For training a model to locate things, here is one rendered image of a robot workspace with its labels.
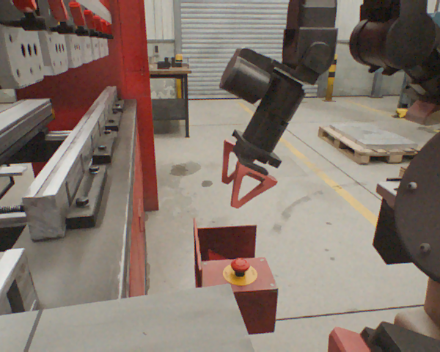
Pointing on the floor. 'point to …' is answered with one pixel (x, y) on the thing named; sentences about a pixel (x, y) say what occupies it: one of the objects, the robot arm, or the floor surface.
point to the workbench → (160, 106)
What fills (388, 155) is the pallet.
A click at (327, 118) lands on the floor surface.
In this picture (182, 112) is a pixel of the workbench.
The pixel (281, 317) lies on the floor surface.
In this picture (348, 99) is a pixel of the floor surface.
